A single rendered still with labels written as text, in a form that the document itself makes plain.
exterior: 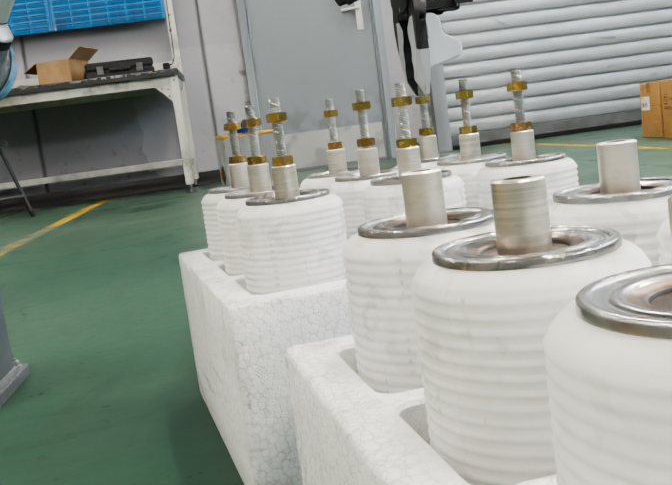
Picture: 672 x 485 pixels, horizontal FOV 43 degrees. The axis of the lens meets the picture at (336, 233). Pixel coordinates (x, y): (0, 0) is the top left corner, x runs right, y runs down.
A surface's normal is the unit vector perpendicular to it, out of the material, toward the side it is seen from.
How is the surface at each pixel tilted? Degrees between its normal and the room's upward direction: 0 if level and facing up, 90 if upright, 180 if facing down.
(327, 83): 90
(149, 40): 90
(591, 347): 43
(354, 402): 0
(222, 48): 90
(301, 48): 90
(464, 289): 58
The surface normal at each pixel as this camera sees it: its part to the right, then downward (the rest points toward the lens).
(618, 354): -0.66, -0.60
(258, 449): 0.28, 0.09
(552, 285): -0.07, -0.42
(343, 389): -0.13, -0.98
